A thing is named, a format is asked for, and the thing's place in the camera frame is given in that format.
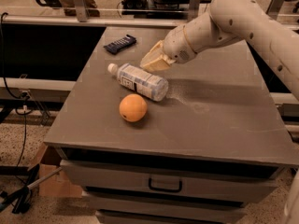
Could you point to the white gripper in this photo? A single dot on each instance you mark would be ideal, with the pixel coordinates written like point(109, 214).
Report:
point(175, 47)

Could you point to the orange fruit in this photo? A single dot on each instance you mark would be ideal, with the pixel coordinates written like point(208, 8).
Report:
point(133, 108)

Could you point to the black tripod stand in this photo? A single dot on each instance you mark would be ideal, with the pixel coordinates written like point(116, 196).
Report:
point(30, 179)

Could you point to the clear blue plastic water bottle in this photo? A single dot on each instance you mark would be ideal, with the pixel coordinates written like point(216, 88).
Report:
point(140, 81)

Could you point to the black drawer handle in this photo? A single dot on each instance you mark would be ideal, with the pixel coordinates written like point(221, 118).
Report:
point(170, 186)

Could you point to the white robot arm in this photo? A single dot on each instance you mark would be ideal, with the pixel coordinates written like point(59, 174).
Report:
point(281, 53)

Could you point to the grey drawer cabinet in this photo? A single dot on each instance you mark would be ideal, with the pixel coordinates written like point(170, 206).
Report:
point(217, 130)

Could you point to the dark blue snack bar packet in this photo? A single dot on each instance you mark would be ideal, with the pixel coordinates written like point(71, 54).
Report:
point(121, 44)

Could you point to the metal railing frame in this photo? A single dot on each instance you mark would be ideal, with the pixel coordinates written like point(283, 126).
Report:
point(93, 19)

